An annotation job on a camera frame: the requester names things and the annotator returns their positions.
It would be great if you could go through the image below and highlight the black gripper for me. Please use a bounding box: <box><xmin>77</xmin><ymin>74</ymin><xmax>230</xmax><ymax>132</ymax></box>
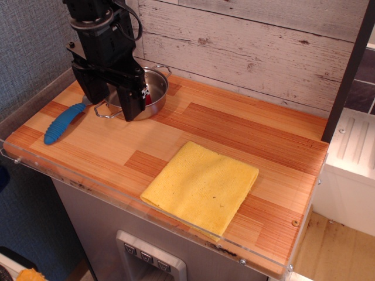
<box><xmin>69</xmin><ymin>26</ymin><xmax>147</xmax><ymax>122</ymax></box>

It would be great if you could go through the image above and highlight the yellow cloth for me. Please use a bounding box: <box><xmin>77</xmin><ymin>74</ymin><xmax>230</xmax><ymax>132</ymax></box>
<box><xmin>141</xmin><ymin>142</ymin><xmax>259</xmax><ymax>242</ymax></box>

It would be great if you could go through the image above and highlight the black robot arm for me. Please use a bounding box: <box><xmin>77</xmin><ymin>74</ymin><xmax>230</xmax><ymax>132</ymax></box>
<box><xmin>64</xmin><ymin>1</ymin><xmax>146</xmax><ymax>121</ymax></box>

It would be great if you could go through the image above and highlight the red plastic pepper toy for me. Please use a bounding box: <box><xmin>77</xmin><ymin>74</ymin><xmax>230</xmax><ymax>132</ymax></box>
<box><xmin>144</xmin><ymin>86</ymin><xmax>152</xmax><ymax>106</ymax></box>

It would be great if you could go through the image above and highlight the small steel pot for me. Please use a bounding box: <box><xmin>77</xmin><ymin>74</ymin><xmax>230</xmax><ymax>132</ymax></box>
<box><xmin>94</xmin><ymin>65</ymin><xmax>172</xmax><ymax>121</ymax></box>

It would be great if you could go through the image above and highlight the clear acrylic table guard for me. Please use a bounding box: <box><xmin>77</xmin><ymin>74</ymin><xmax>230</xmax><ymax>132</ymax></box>
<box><xmin>4</xmin><ymin>134</ymin><xmax>328</xmax><ymax>280</ymax></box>

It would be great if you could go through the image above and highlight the grey toy fridge cabinet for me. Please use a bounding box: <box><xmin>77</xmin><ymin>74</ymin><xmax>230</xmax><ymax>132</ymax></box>
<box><xmin>53</xmin><ymin>180</ymin><xmax>268</xmax><ymax>280</ymax></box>

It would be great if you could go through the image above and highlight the silver dispenser panel with buttons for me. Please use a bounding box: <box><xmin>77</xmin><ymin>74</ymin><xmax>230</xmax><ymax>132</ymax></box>
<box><xmin>116</xmin><ymin>230</ymin><xmax>188</xmax><ymax>280</ymax></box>

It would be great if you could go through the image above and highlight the yellow object bottom left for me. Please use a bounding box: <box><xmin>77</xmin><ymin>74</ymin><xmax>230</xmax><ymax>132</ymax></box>
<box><xmin>16</xmin><ymin>269</ymin><xmax>46</xmax><ymax>281</ymax></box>

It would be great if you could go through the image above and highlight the blue handled metal spoon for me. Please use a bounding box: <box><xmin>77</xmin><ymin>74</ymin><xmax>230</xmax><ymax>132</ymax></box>
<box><xmin>44</xmin><ymin>95</ymin><xmax>91</xmax><ymax>145</ymax></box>

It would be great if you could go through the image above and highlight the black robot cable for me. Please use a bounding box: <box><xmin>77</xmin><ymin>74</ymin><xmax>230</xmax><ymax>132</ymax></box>
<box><xmin>112</xmin><ymin>0</ymin><xmax>144</xmax><ymax>42</ymax></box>

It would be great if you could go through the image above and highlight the dark right frame post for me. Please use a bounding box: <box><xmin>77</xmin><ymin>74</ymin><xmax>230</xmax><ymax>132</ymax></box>
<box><xmin>321</xmin><ymin>0</ymin><xmax>374</xmax><ymax>143</ymax></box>

